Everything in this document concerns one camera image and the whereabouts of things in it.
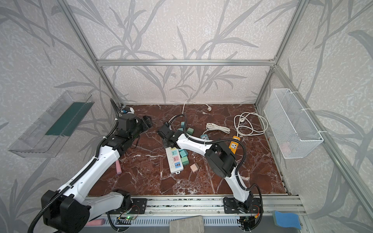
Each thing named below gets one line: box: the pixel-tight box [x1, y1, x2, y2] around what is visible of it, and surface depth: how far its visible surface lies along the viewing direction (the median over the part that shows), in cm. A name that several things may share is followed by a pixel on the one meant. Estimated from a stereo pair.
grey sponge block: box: [169, 215, 205, 233], surface depth 67 cm
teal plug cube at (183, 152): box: [178, 148, 189, 158], surface depth 93 cm
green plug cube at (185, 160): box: [181, 156, 189, 167], surface depth 89 cm
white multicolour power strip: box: [165, 146, 184, 175], surface depth 88 cm
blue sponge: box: [274, 210, 302, 230], surface depth 70 cm
